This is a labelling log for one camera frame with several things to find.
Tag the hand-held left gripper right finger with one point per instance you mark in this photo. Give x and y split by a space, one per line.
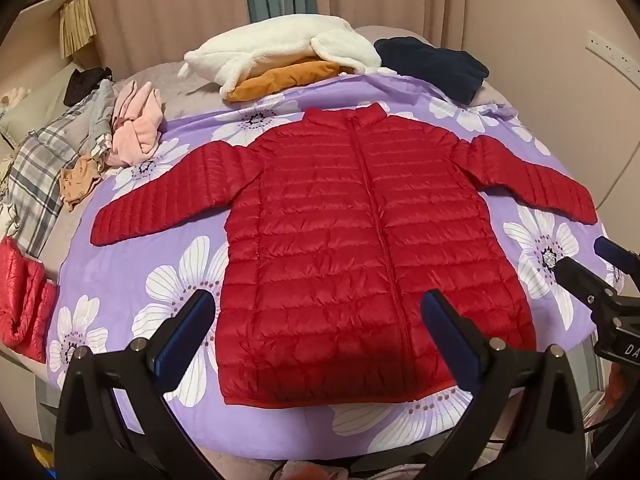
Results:
450 340

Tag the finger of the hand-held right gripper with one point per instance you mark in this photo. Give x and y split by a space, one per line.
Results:
580 275
607 249

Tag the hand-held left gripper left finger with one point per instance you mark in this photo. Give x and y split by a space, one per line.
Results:
185 340

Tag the large red puffer jacket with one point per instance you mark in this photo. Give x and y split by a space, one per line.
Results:
325 235

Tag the purple floral bedsheet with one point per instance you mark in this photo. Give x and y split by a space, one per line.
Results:
150 240

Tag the small folded red puffer jacket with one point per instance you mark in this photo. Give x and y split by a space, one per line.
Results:
20 300

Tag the tan garment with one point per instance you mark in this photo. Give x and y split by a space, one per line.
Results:
80 180

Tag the pink garment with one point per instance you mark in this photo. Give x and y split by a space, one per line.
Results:
135 130

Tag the grey plaid shirt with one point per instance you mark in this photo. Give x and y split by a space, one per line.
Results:
40 170

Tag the grey garment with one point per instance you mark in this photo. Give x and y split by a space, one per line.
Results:
102 110

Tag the navy blue garment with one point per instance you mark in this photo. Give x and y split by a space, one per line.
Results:
430 65

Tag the black garment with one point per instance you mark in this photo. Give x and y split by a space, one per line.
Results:
85 85

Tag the mustard orange garment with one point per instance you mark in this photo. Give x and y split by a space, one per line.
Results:
280 80

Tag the white plush toy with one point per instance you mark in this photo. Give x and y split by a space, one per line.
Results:
12 97

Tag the white fleece garment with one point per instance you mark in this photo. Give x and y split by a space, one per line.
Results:
260 45

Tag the beige fringed tassel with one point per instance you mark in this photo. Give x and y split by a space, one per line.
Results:
77 25

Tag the white wall power strip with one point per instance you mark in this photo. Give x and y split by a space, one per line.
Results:
612 52

